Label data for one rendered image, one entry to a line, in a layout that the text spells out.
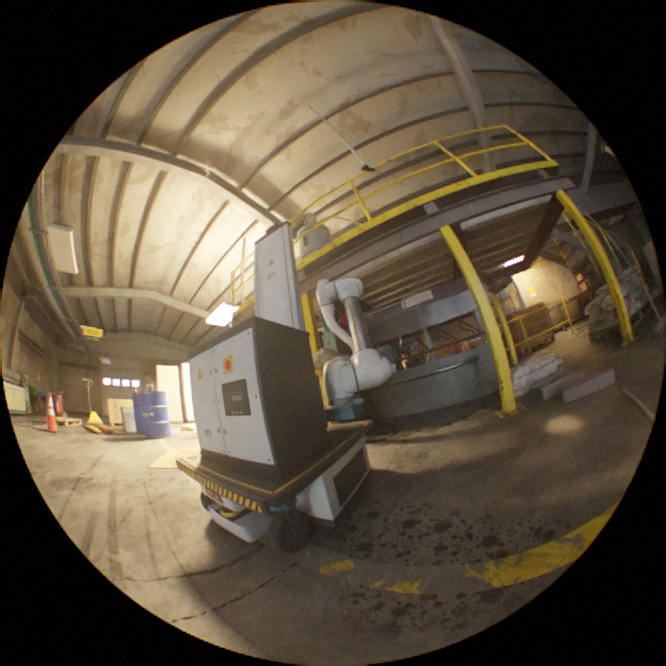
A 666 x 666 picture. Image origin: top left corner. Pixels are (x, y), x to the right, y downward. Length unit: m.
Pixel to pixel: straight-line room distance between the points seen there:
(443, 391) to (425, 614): 2.33
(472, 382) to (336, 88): 5.70
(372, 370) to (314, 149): 4.91
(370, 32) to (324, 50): 1.04
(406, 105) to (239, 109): 3.52
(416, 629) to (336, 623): 0.17
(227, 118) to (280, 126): 1.20
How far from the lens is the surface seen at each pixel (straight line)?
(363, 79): 5.29
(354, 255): 2.17
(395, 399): 2.66
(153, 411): 4.09
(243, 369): 0.66
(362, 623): 0.62
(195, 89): 5.15
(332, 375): 1.04
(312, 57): 5.14
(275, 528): 0.72
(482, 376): 2.57
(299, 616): 0.66
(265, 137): 5.23
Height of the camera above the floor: 0.58
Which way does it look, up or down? 16 degrees up
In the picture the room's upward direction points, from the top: 12 degrees counter-clockwise
